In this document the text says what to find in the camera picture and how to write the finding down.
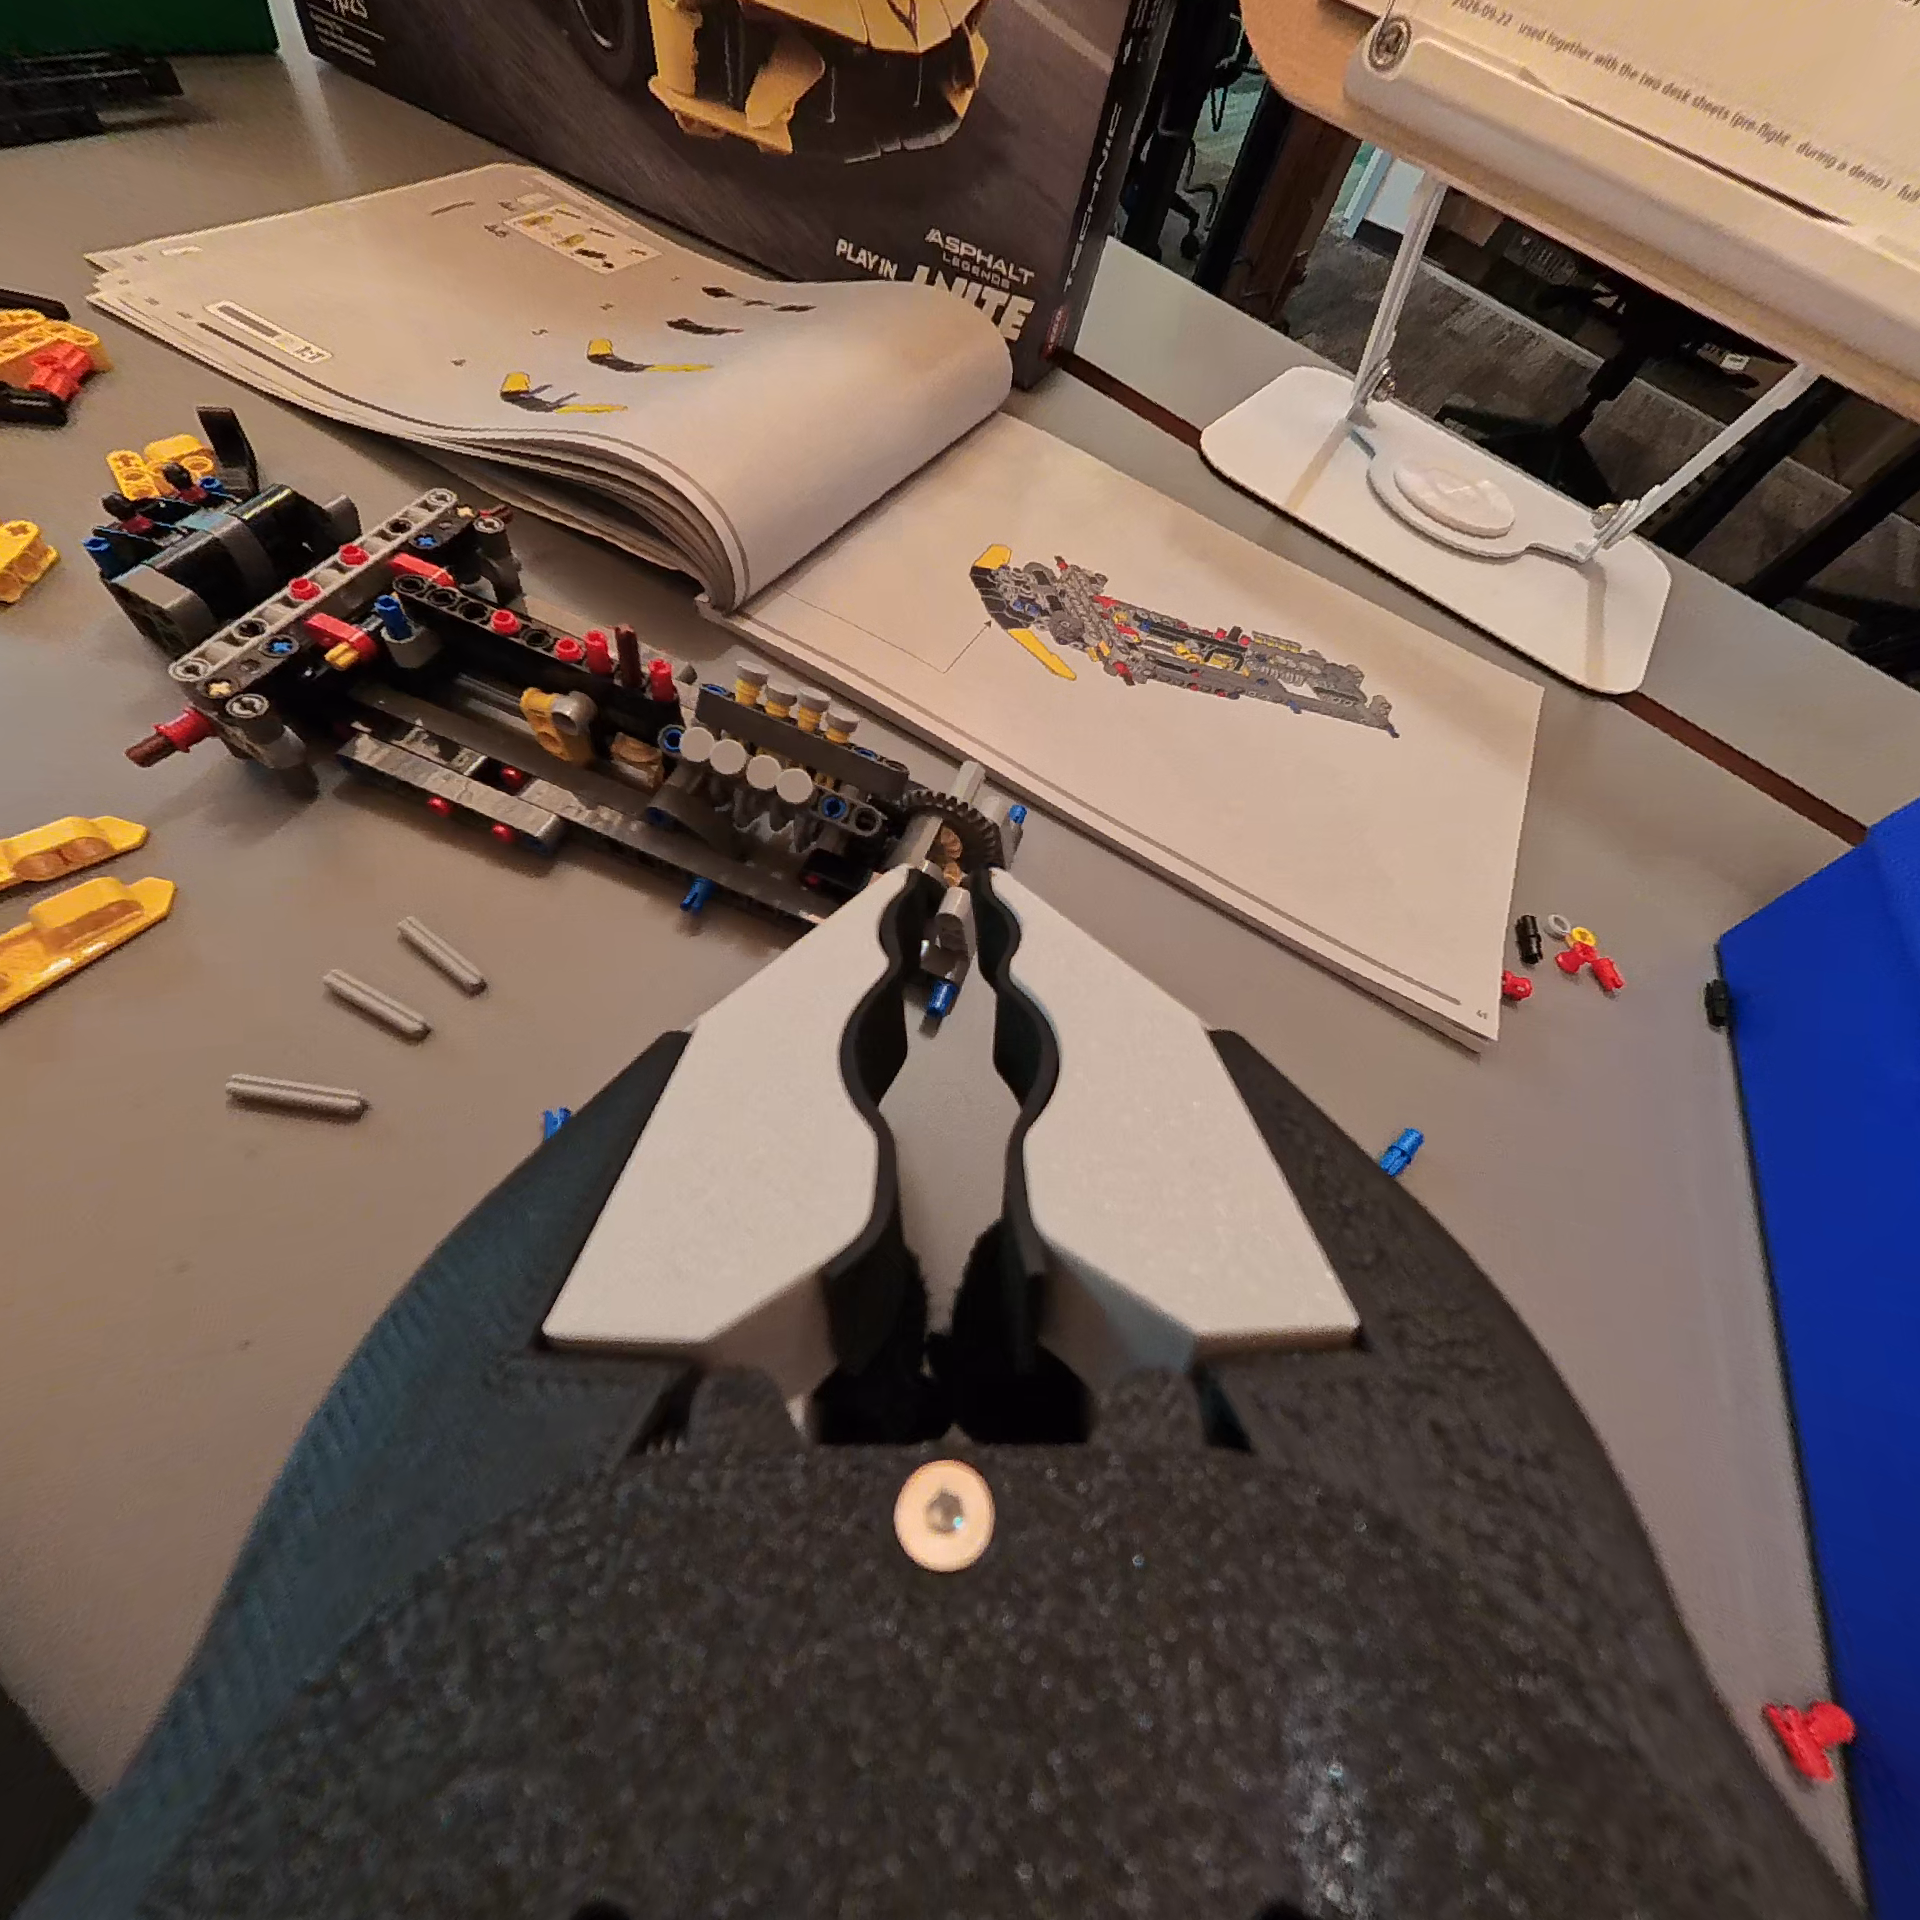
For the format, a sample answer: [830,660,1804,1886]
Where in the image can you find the white paper sheets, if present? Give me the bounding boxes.
[1423,0,1920,228]

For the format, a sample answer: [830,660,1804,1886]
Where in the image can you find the yellow lego panel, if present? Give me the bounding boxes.
[0,815,153,891]
[0,877,176,1016]

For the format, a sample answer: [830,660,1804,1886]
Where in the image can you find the wooden stand board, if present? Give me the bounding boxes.
[1242,0,1503,167]

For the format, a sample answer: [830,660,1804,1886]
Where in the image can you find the red lego axle pin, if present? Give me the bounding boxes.
[1764,1697,1858,1784]

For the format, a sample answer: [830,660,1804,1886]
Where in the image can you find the black lego frame piece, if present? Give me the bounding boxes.
[0,51,189,150]

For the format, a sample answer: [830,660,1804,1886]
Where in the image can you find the lego car chassis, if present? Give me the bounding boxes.
[86,405,1032,1026]

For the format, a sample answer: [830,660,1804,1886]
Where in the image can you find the pile of yellow lego pieces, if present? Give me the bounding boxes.
[0,291,113,604]

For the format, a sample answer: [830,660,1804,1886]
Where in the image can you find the blue plastic bin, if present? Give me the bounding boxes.
[1714,799,1920,1920]

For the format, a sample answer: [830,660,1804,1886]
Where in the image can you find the lego set box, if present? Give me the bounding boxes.
[291,0,1180,392]

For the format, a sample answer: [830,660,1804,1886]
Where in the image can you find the white instruction booklet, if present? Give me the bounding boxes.
[86,165,1549,1051]

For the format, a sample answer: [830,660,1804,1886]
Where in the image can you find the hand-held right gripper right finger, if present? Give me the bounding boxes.
[948,870,1366,1448]

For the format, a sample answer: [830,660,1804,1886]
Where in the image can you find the green plastic bin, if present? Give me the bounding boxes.
[0,0,287,62]

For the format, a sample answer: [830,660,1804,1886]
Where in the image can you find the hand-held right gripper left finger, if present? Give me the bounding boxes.
[539,870,954,1448]

